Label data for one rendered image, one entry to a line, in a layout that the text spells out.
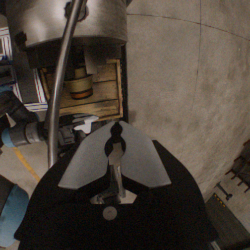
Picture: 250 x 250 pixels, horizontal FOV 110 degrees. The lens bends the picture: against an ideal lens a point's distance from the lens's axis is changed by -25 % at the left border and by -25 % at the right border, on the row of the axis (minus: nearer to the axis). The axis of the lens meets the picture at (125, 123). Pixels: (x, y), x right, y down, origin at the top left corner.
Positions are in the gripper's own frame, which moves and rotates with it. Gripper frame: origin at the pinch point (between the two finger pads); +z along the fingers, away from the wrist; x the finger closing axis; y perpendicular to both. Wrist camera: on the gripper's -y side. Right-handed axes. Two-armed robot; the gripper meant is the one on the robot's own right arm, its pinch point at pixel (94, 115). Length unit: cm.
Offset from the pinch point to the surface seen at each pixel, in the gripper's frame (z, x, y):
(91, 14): 1.9, 14.5, -26.4
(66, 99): -12.6, -19.9, -2.1
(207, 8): 180, -107, -104
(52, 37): -5.0, 15.3, -22.9
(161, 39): 95, -107, -44
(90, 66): 0.9, 1.9, -16.7
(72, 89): -5.2, 2.8, -11.0
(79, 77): -2.4, 2.5, -14.2
